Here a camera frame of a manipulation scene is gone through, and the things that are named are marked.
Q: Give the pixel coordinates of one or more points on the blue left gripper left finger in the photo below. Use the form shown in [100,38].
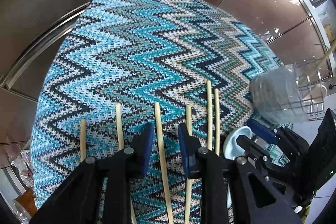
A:
[142,145]

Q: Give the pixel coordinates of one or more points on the blue zigzag knitted table mat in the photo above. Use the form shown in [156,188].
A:
[138,53]

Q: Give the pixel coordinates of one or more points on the metal wire dish rack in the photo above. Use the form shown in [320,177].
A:
[311,73]

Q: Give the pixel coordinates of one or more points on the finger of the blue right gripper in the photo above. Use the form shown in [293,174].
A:
[262,131]

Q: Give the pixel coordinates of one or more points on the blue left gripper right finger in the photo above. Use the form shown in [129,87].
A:
[189,150]

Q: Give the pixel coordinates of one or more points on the bamboo chopstick tall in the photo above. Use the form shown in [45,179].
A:
[209,115]

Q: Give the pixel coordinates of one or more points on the white ceramic bowl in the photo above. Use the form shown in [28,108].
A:
[231,149]

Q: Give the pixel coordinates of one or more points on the clear plastic chopstick jar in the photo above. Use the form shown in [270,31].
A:
[275,95]

